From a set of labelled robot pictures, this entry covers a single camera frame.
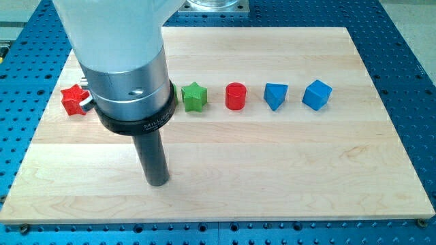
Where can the blue cube block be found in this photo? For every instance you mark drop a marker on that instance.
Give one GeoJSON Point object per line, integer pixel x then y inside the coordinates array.
{"type": "Point", "coordinates": [316, 95]}

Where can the green block behind arm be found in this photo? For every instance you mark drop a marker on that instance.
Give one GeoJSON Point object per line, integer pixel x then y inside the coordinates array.
{"type": "Point", "coordinates": [175, 94]}

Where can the red star block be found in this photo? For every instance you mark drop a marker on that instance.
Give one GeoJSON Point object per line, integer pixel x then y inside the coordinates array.
{"type": "Point", "coordinates": [72, 97]}

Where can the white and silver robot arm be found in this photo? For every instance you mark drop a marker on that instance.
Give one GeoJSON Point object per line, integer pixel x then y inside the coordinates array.
{"type": "Point", "coordinates": [120, 49]}

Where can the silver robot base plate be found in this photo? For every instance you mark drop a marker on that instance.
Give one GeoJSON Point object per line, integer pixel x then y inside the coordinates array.
{"type": "Point", "coordinates": [215, 7]}

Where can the red cylinder block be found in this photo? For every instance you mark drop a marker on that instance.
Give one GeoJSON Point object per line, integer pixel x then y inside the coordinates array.
{"type": "Point", "coordinates": [235, 96]}

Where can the black clamp ring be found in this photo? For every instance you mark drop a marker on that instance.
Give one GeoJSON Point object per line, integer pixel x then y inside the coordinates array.
{"type": "Point", "coordinates": [134, 128]}

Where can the blue triangular prism block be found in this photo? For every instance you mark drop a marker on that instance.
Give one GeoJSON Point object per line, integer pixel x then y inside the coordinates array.
{"type": "Point", "coordinates": [275, 94]}

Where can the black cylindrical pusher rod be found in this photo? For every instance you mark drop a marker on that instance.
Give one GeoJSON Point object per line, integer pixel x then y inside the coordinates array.
{"type": "Point", "coordinates": [152, 157]}

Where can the green star block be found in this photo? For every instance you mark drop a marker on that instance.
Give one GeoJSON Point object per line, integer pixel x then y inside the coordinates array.
{"type": "Point", "coordinates": [194, 97]}

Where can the light wooden board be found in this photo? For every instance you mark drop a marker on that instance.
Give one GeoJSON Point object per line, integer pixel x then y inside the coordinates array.
{"type": "Point", "coordinates": [342, 162]}

